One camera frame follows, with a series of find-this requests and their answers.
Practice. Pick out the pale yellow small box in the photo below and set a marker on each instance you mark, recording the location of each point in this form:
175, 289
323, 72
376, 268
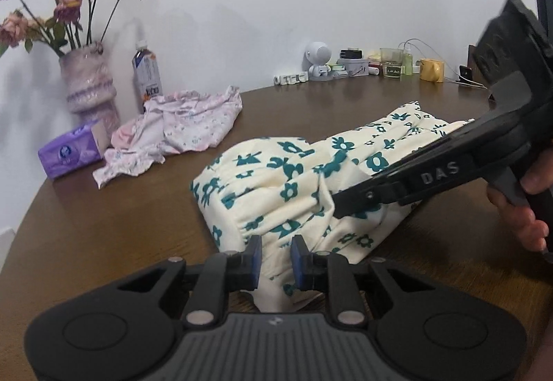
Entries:
373, 58

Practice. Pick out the clear glass cup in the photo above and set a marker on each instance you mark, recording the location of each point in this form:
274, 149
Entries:
392, 70

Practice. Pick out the small black device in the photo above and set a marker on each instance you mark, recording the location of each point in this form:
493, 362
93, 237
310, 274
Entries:
465, 73

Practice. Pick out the white small packet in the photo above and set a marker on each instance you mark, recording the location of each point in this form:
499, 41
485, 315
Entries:
340, 73

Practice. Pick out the green spray bottle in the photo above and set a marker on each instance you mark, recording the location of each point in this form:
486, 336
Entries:
408, 66

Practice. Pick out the cream dress with green flowers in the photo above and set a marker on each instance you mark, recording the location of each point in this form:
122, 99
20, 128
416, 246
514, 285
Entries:
268, 173

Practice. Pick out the yellow mug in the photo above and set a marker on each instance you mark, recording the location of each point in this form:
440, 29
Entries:
432, 70

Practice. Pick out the white power strip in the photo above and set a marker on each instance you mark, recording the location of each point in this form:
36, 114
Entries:
291, 78

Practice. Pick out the pink purple textured vase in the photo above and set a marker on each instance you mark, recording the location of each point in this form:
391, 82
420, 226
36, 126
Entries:
86, 78

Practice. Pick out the green small packet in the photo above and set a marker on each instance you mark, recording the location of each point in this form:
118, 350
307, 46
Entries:
338, 67

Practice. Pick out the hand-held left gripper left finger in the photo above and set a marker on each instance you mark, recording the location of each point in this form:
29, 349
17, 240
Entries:
255, 262

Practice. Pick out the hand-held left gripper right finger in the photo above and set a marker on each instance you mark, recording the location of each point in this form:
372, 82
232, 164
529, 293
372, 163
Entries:
298, 264

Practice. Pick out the tea bottle with white label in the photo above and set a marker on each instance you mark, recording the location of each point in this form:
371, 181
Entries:
147, 74

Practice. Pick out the pink floral garment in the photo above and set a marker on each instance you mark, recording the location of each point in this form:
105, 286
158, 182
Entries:
190, 122

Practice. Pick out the black power adapter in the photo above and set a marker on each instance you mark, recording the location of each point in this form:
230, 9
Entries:
351, 53

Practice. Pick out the person's right hand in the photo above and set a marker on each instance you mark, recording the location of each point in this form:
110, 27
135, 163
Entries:
518, 221

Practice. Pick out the purple tissue pack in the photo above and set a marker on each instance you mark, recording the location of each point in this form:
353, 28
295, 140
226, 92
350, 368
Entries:
69, 152

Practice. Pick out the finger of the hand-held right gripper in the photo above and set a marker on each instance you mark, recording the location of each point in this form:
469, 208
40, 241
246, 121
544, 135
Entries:
367, 197

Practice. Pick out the white robot figurine speaker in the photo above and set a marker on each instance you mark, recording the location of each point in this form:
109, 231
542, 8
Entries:
317, 53

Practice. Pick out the plain pink cloth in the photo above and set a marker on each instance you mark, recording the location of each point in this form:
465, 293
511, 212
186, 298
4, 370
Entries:
123, 137

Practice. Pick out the white red lip balm tube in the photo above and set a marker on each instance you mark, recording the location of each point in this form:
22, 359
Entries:
373, 71

